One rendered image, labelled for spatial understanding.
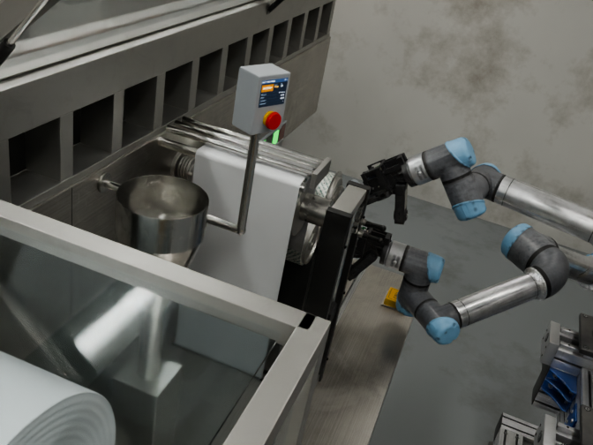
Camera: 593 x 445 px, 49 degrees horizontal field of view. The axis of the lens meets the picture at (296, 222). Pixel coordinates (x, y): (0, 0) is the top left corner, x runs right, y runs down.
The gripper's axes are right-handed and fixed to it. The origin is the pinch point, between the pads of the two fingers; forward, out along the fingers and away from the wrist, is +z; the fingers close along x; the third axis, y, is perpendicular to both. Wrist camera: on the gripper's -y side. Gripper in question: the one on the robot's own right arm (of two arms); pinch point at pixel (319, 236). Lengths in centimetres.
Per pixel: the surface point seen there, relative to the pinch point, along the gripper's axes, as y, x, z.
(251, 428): 51, 119, -24
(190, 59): 49, 29, 30
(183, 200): 40, 71, 8
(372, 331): -19.0, 7.9, -22.8
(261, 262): 13.2, 41.4, 2.3
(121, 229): 40, 84, 11
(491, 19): 23, -282, -17
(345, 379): -19.1, 30.4, -21.3
